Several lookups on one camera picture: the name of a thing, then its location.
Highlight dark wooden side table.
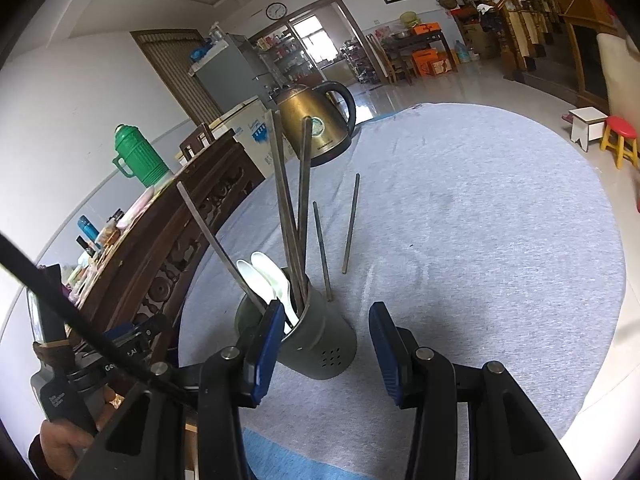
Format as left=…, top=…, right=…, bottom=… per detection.
left=380, top=30, right=458, bottom=84

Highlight grey refrigerator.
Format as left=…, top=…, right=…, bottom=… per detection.
left=189, top=34, right=281, bottom=111

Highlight teal bottle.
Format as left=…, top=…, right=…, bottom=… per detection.
left=76, top=215, right=101, bottom=251

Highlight wooden stair railing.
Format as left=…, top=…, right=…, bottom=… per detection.
left=492, top=0, right=566, bottom=83

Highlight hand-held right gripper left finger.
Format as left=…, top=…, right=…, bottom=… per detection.
left=70, top=299, right=287, bottom=480

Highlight metal chopstick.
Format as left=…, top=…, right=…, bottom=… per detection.
left=342, top=173, right=361, bottom=275
left=312, top=201, right=334, bottom=302
left=296, top=116, right=313, bottom=306
left=176, top=181, right=268, bottom=313
left=264, top=109, right=305, bottom=311

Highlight yellow stool with red seat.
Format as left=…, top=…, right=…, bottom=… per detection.
left=600, top=116, right=640, bottom=170

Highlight white plastic spoon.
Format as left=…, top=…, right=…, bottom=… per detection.
left=235, top=259, right=273, bottom=311

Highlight brown wooden door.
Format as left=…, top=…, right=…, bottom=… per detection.
left=131, top=29, right=223, bottom=128

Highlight orange carton boxes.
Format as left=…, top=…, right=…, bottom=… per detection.
left=411, top=49, right=453, bottom=78

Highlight white ceramic spoons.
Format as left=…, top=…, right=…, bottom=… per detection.
left=250, top=251, right=301, bottom=328

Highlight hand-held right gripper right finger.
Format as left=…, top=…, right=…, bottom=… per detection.
left=368, top=301, right=581, bottom=480

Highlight carved wooden sideboard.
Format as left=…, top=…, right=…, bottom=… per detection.
left=75, top=130, right=266, bottom=361

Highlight grey metal utensil holder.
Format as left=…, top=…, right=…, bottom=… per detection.
left=235, top=272, right=359, bottom=380

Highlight small white stool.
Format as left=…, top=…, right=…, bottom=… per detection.
left=569, top=107, right=608, bottom=153

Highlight wooden chair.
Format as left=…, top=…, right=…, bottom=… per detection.
left=178, top=122, right=216, bottom=166

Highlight white chest freezer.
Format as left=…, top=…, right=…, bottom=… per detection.
left=207, top=95, right=277, bottom=176

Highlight round table with grey cloth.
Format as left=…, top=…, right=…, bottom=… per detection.
left=177, top=102, right=628, bottom=471

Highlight black cable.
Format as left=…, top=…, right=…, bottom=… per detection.
left=0, top=232, right=201, bottom=405

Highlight shelf of bottles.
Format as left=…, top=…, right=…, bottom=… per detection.
left=255, top=32, right=307, bottom=69

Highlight blue cloth under tablecloth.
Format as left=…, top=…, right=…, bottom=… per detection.
left=240, top=427, right=361, bottom=480

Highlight bronze electric kettle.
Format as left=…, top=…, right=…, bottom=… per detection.
left=270, top=80, right=357, bottom=168

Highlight person's left hand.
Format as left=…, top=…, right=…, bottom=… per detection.
left=30, top=385, right=123, bottom=480

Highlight green thermos jug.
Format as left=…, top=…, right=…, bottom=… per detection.
left=112, top=124, right=170, bottom=188

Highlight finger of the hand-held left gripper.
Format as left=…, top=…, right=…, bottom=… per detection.
left=102, top=311, right=172, bottom=348

